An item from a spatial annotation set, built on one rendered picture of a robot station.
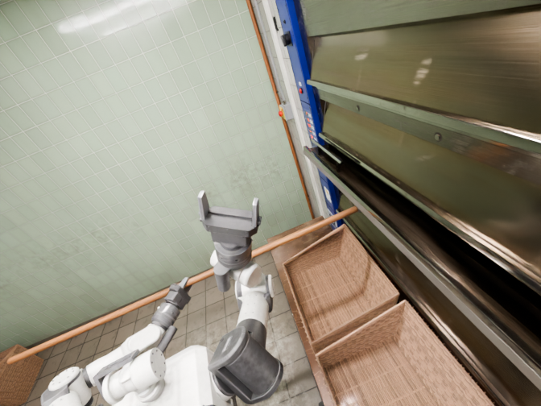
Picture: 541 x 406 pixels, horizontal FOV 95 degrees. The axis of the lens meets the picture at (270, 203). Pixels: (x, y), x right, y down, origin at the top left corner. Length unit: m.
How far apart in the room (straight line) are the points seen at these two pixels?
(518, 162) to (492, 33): 0.22
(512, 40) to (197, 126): 1.90
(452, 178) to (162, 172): 2.04
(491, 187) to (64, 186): 2.57
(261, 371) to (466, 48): 0.79
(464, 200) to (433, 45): 0.35
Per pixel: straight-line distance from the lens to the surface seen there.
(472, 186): 0.72
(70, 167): 2.48
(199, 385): 0.72
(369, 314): 1.37
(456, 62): 0.65
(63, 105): 2.33
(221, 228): 0.52
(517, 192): 0.67
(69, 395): 1.08
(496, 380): 1.11
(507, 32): 0.60
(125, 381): 0.71
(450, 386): 1.33
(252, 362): 0.69
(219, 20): 2.10
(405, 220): 0.84
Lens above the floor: 1.98
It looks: 34 degrees down
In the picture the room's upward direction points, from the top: 22 degrees counter-clockwise
